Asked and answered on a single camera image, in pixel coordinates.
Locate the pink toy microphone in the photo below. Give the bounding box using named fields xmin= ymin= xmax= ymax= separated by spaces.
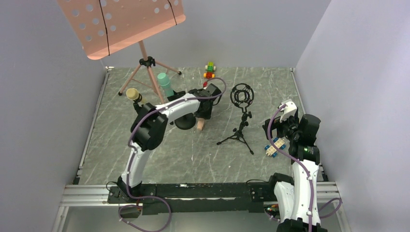
xmin=197 ymin=118 xmax=205 ymax=131

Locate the black mic stand with clip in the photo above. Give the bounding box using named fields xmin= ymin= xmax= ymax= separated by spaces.
xmin=167 ymin=91 xmax=196 ymax=130

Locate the black shock-mount boom stand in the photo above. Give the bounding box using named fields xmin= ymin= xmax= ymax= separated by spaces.
xmin=217 ymin=83 xmax=254 ymax=155

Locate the green toy microphone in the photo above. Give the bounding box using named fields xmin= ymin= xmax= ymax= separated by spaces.
xmin=157 ymin=72 xmax=174 ymax=98

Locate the yellow toy microphone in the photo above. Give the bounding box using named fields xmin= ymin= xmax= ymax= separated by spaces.
xmin=126 ymin=88 xmax=146 ymax=104

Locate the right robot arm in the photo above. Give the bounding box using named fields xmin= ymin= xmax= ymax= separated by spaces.
xmin=263 ymin=114 xmax=327 ymax=232

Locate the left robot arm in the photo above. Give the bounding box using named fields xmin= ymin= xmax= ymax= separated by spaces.
xmin=117 ymin=84 xmax=223 ymax=197

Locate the pink music stand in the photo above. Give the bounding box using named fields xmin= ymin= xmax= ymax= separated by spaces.
xmin=58 ymin=0 xmax=186 ymax=103

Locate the beige blue brick car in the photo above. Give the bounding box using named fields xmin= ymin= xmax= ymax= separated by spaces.
xmin=264 ymin=138 xmax=287 ymax=158

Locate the green red brick car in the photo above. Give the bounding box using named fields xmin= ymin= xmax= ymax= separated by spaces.
xmin=203 ymin=61 xmax=216 ymax=79

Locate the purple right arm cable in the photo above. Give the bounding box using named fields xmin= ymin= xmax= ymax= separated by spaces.
xmin=267 ymin=103 xmax=343 ymax=232

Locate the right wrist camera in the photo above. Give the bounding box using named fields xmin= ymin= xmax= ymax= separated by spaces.
xmin=278 ymin=100 xmax=298 ymax=122

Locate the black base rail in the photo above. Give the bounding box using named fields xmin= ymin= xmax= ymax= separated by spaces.
xmin=107 ymin=182 xmax=278 ymax=215

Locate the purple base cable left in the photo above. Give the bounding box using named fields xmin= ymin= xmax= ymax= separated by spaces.
xmin=118 ymin=196 xmax=173 ymax=232

